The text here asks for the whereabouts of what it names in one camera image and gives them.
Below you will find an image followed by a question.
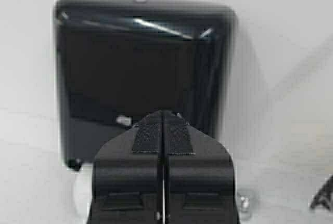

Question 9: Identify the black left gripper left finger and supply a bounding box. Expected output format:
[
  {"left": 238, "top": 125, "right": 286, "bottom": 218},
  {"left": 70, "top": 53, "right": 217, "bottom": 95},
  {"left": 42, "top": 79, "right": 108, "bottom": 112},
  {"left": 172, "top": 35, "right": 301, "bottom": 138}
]
[{"left": 87, "top": 111, "right": 163, "bottom": 223}]

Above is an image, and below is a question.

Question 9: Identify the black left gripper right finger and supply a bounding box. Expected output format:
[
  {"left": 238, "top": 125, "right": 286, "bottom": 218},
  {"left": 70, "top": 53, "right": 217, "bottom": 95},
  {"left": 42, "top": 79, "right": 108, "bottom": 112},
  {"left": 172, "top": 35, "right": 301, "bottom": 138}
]
[{"left": 163, "top": 111, "right": 240, "bottom": 223}]

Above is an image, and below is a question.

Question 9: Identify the black paper towel dispenser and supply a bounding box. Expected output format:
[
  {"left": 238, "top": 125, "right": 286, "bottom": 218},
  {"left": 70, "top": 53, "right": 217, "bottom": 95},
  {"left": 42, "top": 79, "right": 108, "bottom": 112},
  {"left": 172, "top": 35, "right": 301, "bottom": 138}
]
[{"left": 53, "top": 0, "right": 237, "bottom": 171}]

